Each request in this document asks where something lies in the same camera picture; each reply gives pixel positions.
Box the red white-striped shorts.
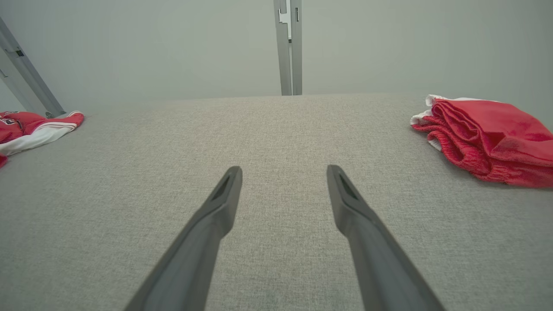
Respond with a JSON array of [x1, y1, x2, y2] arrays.
[[410, 94, 553, 189]]

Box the grey metal frame post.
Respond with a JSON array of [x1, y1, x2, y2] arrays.
[[273, 0, 293, 96], [290, 0, 303, 96]]

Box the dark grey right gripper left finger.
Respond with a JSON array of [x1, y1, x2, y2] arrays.
[[124, 166, 243, 311]]

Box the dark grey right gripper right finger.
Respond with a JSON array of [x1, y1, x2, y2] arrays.
[[327, 165, 445, 311]]

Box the red number 23 jersey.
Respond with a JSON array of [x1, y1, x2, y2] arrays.
[[0, 111, 85, 168]]

